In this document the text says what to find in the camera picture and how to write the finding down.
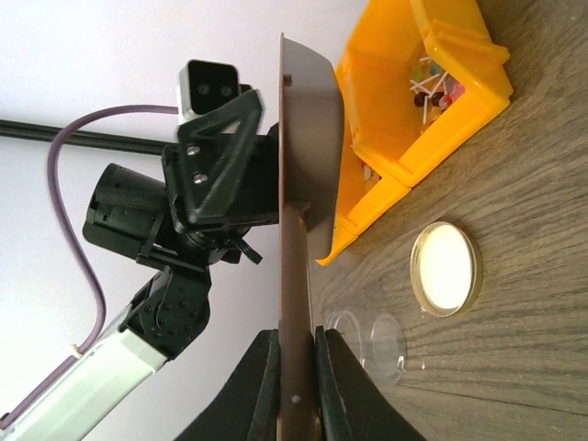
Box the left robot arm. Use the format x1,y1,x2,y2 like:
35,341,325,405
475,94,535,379
1,114,278,440

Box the gold jar lid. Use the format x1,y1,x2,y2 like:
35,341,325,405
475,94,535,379
410,220,483,318

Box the black aluminium frame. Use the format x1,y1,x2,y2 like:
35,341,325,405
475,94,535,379
1,119,170,156

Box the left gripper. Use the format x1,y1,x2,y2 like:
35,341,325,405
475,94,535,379
162,89,279,228

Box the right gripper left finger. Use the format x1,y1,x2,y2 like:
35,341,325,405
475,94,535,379
176,329,279,441

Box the brown plastic scoop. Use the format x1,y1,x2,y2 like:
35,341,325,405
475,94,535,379
277,36,345,440

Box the orange bin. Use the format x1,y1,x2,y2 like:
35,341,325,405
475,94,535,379
313,153,413,267
340,0,513,187

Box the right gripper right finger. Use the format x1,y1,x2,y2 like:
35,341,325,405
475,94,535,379
315,326,424,441

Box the clear plastic jar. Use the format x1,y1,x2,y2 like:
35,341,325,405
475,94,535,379
326,309,407,385

